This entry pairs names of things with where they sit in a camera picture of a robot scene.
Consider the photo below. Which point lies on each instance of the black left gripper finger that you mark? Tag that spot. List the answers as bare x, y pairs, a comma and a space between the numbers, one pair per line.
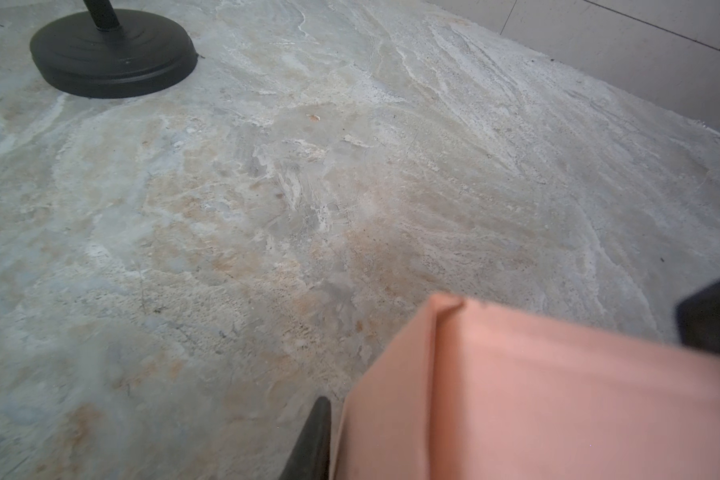
310, 456

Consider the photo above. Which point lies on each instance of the pink paper box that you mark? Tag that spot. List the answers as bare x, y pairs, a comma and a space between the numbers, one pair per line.
473, 390

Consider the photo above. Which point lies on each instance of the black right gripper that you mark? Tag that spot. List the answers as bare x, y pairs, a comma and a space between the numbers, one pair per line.
698, 319

